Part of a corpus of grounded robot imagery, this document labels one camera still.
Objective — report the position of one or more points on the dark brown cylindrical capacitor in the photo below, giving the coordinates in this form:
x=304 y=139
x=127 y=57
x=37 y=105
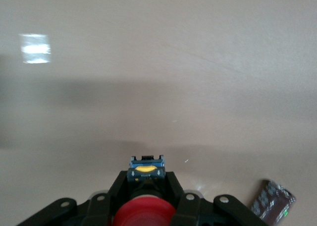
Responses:
x=272 y=203

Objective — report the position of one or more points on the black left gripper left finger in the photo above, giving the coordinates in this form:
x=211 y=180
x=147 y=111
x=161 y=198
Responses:
x=99 y=208

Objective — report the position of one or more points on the red push button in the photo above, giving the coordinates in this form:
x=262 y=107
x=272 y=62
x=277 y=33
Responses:
x=146 y=211

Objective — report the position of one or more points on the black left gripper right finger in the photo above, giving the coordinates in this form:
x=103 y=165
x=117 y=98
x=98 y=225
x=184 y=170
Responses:
x=195 y=211

